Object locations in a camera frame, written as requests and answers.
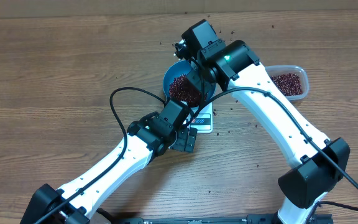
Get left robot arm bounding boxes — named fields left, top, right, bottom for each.
left=21, top=100, right=191, bottom=223

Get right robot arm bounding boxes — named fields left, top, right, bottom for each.
left=175, top=19, right=350, bottom=223

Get white digital kitchen scale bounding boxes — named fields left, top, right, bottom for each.
left=183, top=103, right=214, bottom=134

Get red beans in bowl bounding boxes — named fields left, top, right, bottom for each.
left=168, top=74, right=201, bottom=108

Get blue metal bowl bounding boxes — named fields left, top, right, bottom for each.
left=163, top=60, right=199, bottom=112

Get clear plastic food container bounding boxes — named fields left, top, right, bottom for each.
left=265, top=65, right=310, bottom=101

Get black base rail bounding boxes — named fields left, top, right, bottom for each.
left=113, top=214, right=279, bottom=224

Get left black cable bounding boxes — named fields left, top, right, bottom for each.
left=32, top=86, right=167, bottom=224

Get black cable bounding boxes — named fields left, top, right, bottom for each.
left=181, top=86, right=358, bottom=212
left=32, top=86, right=167, bottom=224

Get right black cable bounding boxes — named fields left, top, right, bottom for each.
left=181, top=86, right=358, bottom=212

